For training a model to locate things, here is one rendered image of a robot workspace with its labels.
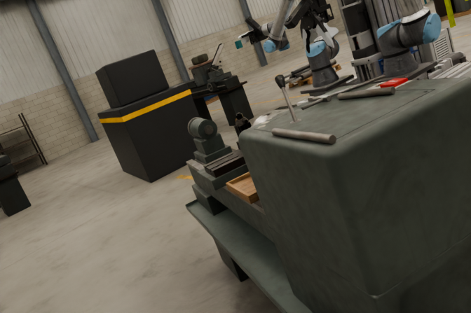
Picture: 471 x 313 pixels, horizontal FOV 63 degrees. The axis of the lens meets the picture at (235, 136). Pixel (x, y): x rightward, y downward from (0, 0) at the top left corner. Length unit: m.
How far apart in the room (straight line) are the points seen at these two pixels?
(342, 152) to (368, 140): 0.07
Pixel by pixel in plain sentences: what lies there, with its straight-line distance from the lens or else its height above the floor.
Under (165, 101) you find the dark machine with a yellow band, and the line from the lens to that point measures 6.26.
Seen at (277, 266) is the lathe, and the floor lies 0.54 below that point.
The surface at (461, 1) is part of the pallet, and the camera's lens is 13.89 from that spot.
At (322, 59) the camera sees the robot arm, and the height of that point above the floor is 1.30.
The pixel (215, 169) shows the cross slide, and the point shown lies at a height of 0.97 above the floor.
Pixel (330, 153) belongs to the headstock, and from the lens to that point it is 0.89.
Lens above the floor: 1.54
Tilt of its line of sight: 13 degrees down
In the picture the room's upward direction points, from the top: 21 degrees counter-clockwise
